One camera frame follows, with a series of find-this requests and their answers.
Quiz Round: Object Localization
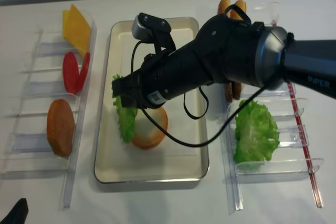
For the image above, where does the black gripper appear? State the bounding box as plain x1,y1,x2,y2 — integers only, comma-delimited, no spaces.
111,53,187,109

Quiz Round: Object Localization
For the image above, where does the green lettuce leaf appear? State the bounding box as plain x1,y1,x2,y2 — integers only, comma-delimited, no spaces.
234,101,280,164
112,74,139,144

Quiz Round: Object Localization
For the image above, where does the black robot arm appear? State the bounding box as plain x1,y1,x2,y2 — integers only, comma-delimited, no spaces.
112,13,335,108

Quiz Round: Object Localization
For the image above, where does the right red tomato slice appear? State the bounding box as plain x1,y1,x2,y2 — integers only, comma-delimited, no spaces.
77,52,90,92

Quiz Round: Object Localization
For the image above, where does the red tomato slice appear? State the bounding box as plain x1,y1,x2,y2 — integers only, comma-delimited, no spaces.
62,51,79,94
77,52,90,92

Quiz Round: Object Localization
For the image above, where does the left red tomato slice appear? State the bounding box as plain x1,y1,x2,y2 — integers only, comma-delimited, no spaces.
62,51,79,94

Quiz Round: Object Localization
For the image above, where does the orange cheese slice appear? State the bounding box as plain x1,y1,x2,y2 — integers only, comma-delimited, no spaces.
65,4,91,57

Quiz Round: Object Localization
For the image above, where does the pale yellow cheese slice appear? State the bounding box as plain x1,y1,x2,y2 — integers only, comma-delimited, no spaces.
62,10,69,39

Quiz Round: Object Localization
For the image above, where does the left brown meat patty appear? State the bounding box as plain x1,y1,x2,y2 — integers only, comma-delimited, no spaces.
224,82,233,103

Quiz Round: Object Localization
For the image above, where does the brown meat patty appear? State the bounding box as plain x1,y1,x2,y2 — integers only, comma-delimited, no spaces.
232,82,242,100
224,82,233,103

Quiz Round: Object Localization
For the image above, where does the right brown meat patty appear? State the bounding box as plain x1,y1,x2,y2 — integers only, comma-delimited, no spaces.
232,82,242,100

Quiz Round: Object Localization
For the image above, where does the green lettuce leaf in rack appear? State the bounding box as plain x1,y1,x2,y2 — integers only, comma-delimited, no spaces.
234,101,280,164

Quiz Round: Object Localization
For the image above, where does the toasted bun slice on tray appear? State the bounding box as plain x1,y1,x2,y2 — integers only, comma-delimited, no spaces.
132,108,168,150

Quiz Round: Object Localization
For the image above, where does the brown bun in left rack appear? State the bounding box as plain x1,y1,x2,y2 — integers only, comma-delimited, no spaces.
47,99,75,157

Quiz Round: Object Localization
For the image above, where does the white paper tray liner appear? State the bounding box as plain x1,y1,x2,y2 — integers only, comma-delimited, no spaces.
116,28,204,156

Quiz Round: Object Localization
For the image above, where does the cream metal tray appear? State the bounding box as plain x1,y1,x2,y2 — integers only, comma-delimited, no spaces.
94,17,209,184

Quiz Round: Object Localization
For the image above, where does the left clear acrylic rack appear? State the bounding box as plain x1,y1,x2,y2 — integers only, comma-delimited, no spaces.
1,9,89,209

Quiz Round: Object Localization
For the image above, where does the clear acrylic rack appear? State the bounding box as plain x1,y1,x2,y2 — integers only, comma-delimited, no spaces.
1,9,89,209
221,82,324,214

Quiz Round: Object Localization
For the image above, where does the left bun in right rack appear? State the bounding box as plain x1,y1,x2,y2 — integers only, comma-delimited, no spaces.
217,0,230,14

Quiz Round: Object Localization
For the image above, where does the black object at bottom left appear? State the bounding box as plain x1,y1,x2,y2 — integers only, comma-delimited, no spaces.
1,198,29,224

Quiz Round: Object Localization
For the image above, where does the right clear acrylic rack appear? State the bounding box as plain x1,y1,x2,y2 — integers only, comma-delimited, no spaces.
221,82,324,214

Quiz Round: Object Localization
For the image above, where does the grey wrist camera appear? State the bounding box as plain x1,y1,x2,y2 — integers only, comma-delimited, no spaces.
132,13,171,44

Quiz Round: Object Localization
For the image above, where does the black camera cable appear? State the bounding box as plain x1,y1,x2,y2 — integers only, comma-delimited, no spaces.
130,3,295,148

